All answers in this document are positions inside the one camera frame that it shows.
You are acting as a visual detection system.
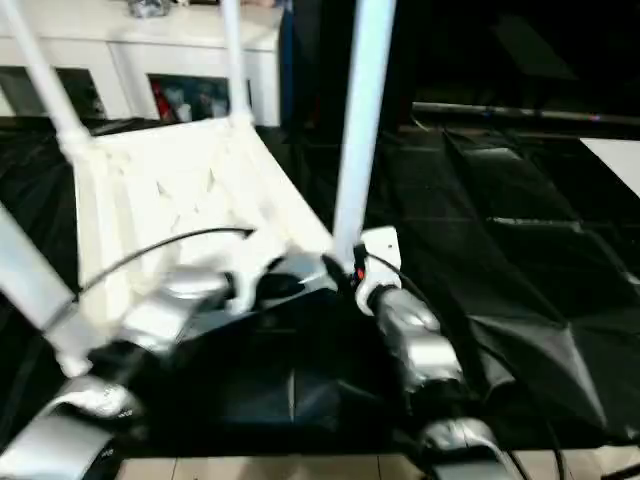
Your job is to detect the white plastic table top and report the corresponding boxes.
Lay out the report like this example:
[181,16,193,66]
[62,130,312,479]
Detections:
[58,116,342,377]

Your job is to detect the white plastic table leg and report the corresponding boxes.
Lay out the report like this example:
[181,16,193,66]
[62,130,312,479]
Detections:
[218,0,252,127]
[331,0,400,264]
[0,0,92,147]
[0,203,92,377]

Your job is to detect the black work surface mat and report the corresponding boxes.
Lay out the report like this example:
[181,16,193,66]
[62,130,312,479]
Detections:
[0,112,640,459]

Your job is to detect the red white bottle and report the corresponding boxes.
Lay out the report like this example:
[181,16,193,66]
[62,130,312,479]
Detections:
[152,82,174,120]

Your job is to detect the dark grey tube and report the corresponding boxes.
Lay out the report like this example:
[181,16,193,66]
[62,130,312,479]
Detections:
[411,102,640,125]

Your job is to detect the black backdrop cloth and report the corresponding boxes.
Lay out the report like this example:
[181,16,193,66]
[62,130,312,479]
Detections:
[277,0,640,131]

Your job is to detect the white glass-door cabinet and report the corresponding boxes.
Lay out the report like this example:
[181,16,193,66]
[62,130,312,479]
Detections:
[0,0,285,127]

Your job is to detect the grey patterned bundle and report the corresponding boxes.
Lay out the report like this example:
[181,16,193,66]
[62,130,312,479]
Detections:
[127,0,170,20]

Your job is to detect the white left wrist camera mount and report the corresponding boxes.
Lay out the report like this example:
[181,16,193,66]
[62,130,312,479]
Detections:
[223,248,282,315]

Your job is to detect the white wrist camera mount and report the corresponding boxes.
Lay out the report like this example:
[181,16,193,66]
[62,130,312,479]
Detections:
[353,225,405,317]
[223,248,282,315]

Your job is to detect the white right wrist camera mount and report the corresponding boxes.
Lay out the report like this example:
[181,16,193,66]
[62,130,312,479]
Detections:
[353,225,405,317]

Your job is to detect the black left wrist camera cable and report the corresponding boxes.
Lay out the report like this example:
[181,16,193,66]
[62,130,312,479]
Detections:
[43,227,257,337]

